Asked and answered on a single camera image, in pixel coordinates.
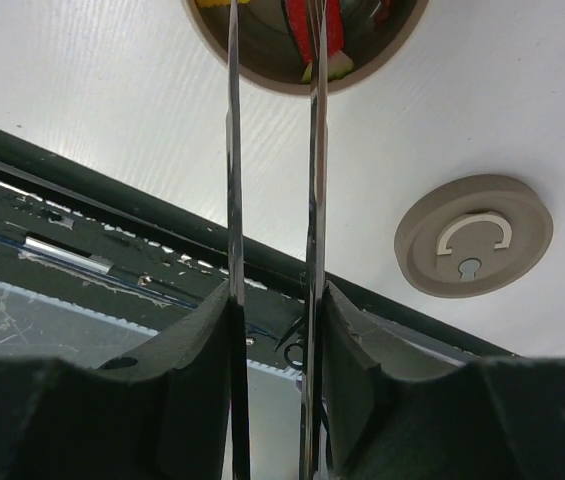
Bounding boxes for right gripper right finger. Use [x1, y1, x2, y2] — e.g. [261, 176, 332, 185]
[323, 286, 565, 479]

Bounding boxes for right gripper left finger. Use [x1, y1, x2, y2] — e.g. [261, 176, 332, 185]
[0, 286, 230, 479]

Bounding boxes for metal tongs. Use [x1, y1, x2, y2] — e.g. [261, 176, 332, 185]
[226, 1, 328, 479]

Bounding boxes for red black sushi piece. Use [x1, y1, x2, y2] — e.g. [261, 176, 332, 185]
[284, 0, 354, 83]

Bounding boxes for beige lunch box bowl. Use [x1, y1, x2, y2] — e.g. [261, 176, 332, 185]
[183, 1, 429, 96]

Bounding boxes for yellow food cube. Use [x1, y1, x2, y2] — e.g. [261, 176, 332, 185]
[196, 0, 251, 8]

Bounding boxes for beige lunch box lid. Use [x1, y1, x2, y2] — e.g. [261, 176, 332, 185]
[394, 174, 553, 298]

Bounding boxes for white cable duct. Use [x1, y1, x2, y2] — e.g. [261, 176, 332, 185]
[247, 360, 302, 391]

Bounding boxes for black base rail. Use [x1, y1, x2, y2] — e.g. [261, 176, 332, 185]
[0, 130, 516, 369]

